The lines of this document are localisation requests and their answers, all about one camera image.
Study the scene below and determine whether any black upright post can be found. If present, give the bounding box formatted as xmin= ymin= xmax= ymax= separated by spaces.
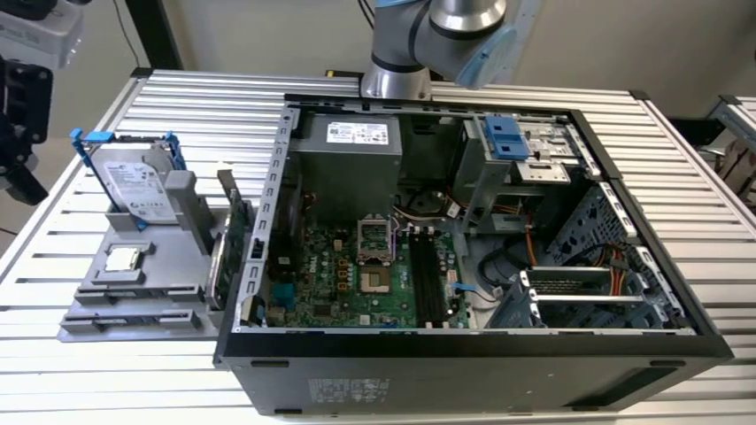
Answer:
xmin=126 ymin=0 xmax=184 ymax=72

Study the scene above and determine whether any hard disk in blue carrier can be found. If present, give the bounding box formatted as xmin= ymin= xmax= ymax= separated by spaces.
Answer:
xmin=68 ymin=127 xmax=188 ymax=232

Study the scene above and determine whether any orange and yellow wire bundle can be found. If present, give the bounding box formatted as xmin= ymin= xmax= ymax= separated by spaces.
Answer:
xmin=590 ymin=243 xmax=628 ymax=298

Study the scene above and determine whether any silver CPU chip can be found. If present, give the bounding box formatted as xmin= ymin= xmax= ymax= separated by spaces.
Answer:
xmin=103 ymin=247 xmax=147 ymax=272

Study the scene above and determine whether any round black fan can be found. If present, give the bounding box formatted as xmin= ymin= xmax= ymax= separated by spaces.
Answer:
xmin=410 ymin=189 xmax=451 ymax=218

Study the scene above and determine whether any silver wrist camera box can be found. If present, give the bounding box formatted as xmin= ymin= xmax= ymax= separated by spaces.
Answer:
xmin=0 ymin=0 xmax=86 ymax=71

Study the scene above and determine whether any grey plastic parts rack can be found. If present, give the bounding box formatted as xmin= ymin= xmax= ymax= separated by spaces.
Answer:
xmin=56 ymin=170 xmax=262 ymax=344

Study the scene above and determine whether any green motherboard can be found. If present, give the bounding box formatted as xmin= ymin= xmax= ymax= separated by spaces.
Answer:
xmin=263 ymin=219 xmax=474 ymax=331

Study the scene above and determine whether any blue plastic drive latch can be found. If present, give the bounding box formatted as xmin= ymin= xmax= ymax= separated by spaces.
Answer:
xmin=482 ymin=115 xmax=527 ymax=161

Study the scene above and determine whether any grey metal drive cage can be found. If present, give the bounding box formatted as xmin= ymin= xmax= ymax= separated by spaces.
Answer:
xmin=452 ymin=112 xmax=586 ymax=231

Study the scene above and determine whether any aluminium side table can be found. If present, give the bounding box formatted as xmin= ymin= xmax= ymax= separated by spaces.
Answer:
xmin=699 ymin=93 xmax=756 ymax=205

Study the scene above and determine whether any thin wire locking lever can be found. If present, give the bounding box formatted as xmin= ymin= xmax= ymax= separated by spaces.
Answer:
xmin=387 ymin=220 xmax=412 ymax=265

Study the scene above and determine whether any metal disk bay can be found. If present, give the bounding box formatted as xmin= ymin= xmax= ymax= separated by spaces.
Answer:
xmin=490 ymin=264 xmax=679 ymax=331

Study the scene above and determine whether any grey power supply unit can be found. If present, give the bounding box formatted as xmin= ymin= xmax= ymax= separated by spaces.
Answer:
xmin=288 ymin=112 xmax=407 ymax=222

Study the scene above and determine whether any CPU socket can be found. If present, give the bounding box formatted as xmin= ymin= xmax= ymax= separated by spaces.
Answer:
xmin=359 ymin=265 xmax=396 ymax=297

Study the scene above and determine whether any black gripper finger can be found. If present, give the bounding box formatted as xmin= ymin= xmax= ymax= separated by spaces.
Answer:
xmin=0 ymin=57 xmax=56 ymax=205

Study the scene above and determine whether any black open PC case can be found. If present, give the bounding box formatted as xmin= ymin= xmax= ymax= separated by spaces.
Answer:
xmin=212 ymin=90 xmax=738 ymax=417

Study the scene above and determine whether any orange flat wire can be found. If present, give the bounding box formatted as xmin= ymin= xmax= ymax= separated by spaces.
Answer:
xmin=523 ymin=225 xmax=540 ymax=267

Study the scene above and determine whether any green graphics card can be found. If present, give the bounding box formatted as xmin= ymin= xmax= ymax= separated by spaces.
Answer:
xmin=203 ymin=169 xmax=256 ymax=311

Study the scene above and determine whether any metal socket cover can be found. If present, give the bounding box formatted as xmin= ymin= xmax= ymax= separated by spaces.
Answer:
xmin=358 ymin=215 xmax=395 ymax=266

